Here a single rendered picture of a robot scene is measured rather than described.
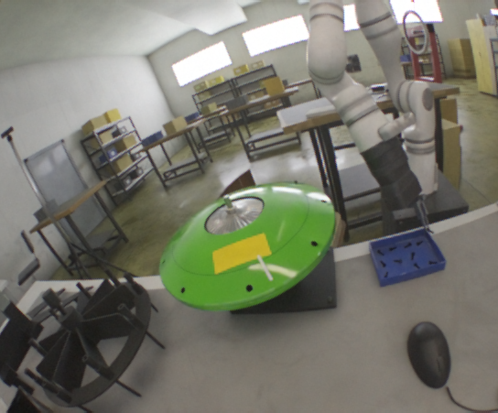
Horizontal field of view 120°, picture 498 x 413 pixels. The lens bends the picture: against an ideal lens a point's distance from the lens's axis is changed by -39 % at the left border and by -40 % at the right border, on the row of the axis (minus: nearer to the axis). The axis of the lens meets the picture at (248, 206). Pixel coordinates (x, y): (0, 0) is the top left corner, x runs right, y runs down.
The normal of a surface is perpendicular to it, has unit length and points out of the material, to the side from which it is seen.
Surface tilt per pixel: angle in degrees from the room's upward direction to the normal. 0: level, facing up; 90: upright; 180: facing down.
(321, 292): 0
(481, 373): 0
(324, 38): 50
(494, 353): 0
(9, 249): 90
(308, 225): 23
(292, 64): 90
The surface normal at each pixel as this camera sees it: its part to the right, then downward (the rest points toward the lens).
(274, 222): -0.21, -0.79
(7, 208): 0.93, -0.22
